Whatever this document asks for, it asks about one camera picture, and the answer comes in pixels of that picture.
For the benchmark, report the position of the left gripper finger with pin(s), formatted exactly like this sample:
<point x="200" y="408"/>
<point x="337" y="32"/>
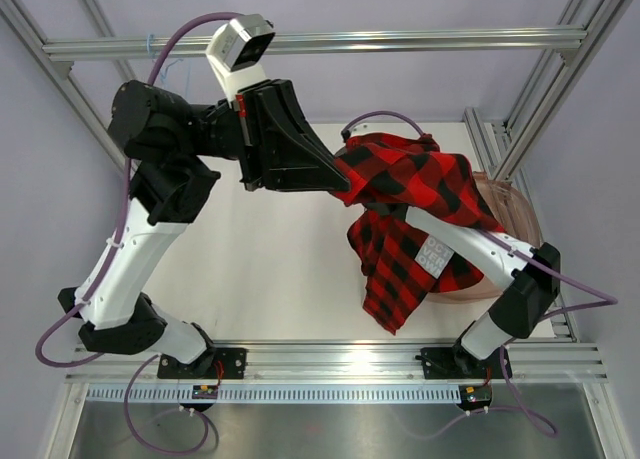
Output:
<point x="292" y="168"/>
<point x="283" y="134"/>

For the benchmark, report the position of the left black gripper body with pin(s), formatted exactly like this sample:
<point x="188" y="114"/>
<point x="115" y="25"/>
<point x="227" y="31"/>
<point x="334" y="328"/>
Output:
<point x="221" y="130"/>

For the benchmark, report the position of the red black plaid shirt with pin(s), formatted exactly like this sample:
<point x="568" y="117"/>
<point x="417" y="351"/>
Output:
<point x="389" y="170"/>

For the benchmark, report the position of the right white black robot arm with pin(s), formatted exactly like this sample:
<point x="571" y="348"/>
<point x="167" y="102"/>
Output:
<point x="527" y="276"/>

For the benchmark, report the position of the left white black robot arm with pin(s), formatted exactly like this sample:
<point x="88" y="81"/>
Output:
<point x="168" y="190"/>

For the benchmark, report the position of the pink translucent plastic basin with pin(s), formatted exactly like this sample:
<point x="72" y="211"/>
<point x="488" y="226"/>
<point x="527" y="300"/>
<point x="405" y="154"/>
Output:
<point x="515" y="213"/>

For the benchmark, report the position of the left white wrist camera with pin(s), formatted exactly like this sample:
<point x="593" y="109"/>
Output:
<point x="235" y="50"/>

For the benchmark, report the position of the aluminium frame top crossbar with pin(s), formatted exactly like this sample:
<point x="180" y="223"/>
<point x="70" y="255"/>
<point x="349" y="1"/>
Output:
<point x="529" y="38"/>

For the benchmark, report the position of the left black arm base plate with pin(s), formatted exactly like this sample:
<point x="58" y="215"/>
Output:
<point x="228" y="363"/>

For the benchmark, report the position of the right aluminium frame posts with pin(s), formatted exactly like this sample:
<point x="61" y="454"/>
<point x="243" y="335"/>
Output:
<point x="502" y="147"/>

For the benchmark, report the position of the aluminium frame posts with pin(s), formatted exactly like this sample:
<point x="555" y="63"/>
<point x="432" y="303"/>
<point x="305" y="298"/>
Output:
<point x="502" y="147"/>
<point x="27" y="31"/>

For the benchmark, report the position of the left aluminium frame posts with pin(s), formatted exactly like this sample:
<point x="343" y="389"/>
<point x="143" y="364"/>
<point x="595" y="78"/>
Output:
<point x="27" y="31"/>

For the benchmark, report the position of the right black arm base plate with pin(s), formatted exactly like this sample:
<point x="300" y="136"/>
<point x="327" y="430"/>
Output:
<point x="439" y="363"/>

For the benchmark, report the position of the white slotted cable duct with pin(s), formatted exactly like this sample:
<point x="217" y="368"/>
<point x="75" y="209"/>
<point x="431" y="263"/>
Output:
<point x="277" y="394"/>

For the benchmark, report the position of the front aluminium rail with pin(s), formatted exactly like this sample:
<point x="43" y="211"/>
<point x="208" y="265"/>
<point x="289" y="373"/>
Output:
<point x="395" y="362"/>

